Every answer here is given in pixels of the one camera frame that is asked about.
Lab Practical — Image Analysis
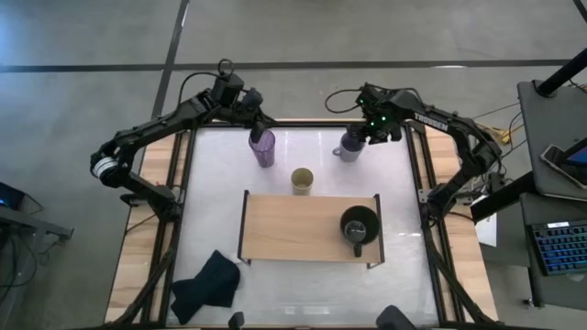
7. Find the black rounded device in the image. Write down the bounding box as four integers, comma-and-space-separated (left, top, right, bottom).
374, 303, 419, 330

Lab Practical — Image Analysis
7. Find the black table frame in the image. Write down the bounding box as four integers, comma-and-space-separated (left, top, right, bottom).
104, 118, 494, 330

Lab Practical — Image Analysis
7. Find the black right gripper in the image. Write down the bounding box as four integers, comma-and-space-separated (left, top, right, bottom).
347, 93, 410, 146

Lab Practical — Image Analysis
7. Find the blue backlit keyboard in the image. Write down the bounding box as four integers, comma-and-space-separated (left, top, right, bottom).
530, 218, 587, 277

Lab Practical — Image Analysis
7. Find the dark blue cloth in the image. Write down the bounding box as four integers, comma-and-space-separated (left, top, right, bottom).
170, 248, 242, 326

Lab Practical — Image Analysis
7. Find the smartphone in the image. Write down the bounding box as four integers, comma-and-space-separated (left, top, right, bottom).
539, 143, 587, 191

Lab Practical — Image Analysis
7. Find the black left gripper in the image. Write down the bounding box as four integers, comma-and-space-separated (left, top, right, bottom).
228, 87, 278, 145

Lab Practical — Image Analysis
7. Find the black mug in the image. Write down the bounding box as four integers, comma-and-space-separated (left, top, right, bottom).
338, 204, 382, 259

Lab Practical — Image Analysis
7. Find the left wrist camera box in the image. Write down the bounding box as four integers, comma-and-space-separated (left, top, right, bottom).
212, 71, 246, 109

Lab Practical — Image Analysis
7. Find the black pole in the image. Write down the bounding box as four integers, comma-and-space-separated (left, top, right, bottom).
535, 47, 587, 98

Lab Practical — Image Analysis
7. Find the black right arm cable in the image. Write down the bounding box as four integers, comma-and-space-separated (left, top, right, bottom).
324, 87, 364, 115

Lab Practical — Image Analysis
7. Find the tall cream cup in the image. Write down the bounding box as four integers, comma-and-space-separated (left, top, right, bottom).
290, 167, 316, 197

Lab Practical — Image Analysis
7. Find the yellow cable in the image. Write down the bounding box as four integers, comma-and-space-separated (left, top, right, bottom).
475, 122, 520, 144

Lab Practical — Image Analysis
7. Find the purple faceted plastic cup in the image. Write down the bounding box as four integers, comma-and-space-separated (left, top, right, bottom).
248, 127, 278, 170

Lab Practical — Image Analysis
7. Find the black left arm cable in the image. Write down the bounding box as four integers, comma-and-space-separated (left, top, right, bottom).
177, 58, 236, 107

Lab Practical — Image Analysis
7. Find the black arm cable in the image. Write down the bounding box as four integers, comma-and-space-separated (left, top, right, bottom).
324, 87, 364, 115
177, 58, 236, 107

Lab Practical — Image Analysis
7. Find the tablet with blue screen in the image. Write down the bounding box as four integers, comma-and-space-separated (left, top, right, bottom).
560, 136, 587, 169

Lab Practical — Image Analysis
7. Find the lavender mug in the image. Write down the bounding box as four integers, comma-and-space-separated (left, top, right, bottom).
331, 129, 369, 163

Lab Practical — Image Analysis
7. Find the white paper sheet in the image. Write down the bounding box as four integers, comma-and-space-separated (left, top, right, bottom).
473, 212, 499, 249

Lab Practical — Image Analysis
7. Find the wooden shelf with black legs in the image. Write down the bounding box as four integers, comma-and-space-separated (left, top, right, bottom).
237, 189, 386, 270

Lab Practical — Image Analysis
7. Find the grey keyboard stand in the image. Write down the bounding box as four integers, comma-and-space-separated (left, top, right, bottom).
519, 192, 587, 314

